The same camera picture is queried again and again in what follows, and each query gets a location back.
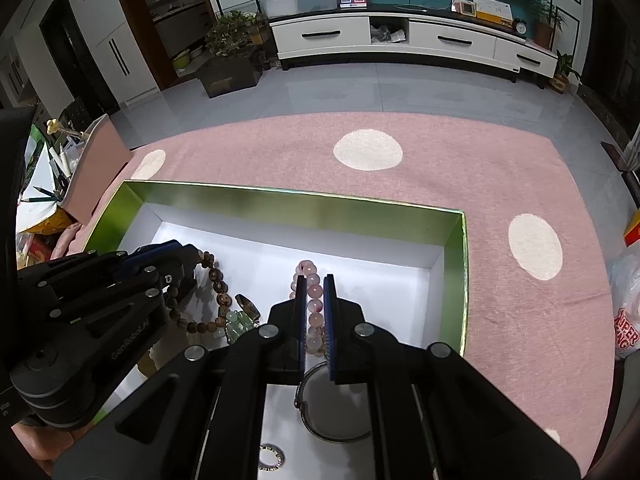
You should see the person's left hand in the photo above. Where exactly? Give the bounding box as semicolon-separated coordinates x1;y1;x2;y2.
11;420;67;477

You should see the potted plant brown pot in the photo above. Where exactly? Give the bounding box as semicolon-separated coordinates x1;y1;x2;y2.
527;0;566;50

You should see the green cardboard box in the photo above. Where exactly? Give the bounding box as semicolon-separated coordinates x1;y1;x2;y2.
80;180;469;480

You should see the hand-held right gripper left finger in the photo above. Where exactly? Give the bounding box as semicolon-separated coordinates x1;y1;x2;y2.
52;274;307;480

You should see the green jade ornament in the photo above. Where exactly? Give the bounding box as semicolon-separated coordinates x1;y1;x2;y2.
212;310;258;345

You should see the pink dotted blanket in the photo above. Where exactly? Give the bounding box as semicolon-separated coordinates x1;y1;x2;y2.
50;112;618;480

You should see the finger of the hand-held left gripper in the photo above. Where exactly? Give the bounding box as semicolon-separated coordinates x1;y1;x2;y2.
145;244;202;311
116;240;185;272

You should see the gold wrist watch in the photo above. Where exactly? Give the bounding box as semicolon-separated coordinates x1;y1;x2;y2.
258;442;287;472

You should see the brown wooden bead bracelet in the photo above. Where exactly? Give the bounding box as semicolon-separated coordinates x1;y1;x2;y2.
165;249;233;336

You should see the green basin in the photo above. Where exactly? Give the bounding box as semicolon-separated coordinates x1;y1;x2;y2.
172;47;205;73

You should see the silver bangle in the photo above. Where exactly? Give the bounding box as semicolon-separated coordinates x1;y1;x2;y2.
294;362;373;443

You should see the pink storage box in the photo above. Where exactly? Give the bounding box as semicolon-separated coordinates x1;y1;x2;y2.
59;114;135;223

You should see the white plastic bag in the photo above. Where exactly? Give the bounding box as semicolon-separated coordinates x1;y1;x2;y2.
606;252;640;361

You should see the white television cabinet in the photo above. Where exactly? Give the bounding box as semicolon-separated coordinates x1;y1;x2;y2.
269;4;560;85

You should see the white desk calendar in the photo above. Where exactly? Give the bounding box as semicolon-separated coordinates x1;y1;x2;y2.
471;0;513;23

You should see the red yellow box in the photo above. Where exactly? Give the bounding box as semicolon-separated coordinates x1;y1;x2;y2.
622;207;640;248

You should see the green white bag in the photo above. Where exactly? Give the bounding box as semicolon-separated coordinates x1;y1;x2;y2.
22;125;48;196

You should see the black pen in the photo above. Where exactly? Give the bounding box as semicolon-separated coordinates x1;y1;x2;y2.
20;186;58;204

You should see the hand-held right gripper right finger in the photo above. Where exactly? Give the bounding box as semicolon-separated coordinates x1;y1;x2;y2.
323;274;583;480

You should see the dark wooden door frame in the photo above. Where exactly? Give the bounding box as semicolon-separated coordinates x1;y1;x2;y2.
107;0;221;91

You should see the small potted plant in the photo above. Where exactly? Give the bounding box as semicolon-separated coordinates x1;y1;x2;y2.
550;50;583;95

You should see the yellow packet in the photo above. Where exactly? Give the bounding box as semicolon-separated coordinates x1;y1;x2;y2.
17;207;76;236

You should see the pink bead bracelet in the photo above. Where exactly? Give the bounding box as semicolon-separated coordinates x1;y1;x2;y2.
289;259;331;358

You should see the large potted plant dark planter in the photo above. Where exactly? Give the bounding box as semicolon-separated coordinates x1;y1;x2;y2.
199;10;271;99

